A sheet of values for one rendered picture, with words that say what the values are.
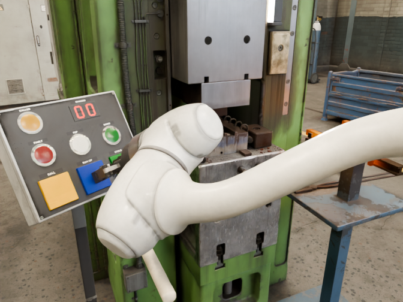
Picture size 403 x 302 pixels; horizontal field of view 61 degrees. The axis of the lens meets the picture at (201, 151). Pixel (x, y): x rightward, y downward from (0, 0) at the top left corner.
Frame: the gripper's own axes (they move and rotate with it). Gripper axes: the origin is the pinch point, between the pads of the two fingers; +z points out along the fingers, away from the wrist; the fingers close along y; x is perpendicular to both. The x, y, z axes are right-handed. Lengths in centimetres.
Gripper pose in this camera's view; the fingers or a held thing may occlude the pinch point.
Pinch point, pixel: (101, 174)
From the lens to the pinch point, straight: 91.4
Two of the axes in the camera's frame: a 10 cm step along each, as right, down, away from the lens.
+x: -3.8, -9.2, -0.1
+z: -6.6, 2.7, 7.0
